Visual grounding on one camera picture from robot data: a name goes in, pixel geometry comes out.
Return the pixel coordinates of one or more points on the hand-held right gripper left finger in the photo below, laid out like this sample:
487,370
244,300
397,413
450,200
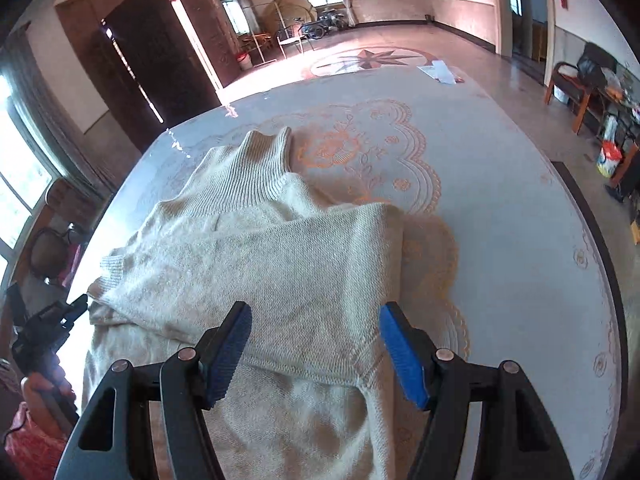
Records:
230,355

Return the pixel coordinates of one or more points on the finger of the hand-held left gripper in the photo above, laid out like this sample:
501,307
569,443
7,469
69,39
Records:
75,307

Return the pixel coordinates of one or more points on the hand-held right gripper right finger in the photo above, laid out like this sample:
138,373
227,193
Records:
402,355

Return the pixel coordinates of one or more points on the beige knit sweater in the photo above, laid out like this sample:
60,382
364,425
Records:
275,270

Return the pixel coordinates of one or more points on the person's left forearm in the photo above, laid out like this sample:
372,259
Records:
30,452

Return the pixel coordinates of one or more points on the person's left hand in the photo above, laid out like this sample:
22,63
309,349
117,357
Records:
35,399

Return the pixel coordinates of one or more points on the large bright window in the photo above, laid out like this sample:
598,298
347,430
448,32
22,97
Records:
20,160

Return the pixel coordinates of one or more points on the floral lace tablecloth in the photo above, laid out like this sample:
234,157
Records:
500,200

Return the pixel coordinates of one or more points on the wooden cabinet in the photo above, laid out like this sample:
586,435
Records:
636,232

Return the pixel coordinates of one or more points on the large dark wooden door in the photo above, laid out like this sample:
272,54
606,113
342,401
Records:
150,50

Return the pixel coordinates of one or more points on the white paper sheet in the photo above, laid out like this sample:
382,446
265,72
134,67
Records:
442,72

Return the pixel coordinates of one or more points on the colourful plastic bag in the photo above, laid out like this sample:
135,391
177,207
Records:
610,157

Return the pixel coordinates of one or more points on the carved brown door leaf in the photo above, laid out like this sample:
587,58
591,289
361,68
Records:
216,45

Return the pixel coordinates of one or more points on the dark wooden armchair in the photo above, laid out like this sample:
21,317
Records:
585,75

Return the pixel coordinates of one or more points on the side window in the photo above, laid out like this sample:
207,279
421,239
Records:
232,10

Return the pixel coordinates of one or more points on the cluttered side table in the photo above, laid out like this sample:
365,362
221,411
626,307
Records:
620,97

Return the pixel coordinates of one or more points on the bicycle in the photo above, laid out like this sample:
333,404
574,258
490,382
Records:
325,22

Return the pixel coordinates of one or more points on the large round woven basket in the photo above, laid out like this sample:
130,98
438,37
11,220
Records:
287,12

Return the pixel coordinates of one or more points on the metal frame chair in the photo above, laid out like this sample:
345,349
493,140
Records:
290,40

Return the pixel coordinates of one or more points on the door frame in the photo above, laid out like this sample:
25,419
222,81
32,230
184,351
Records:
500,10

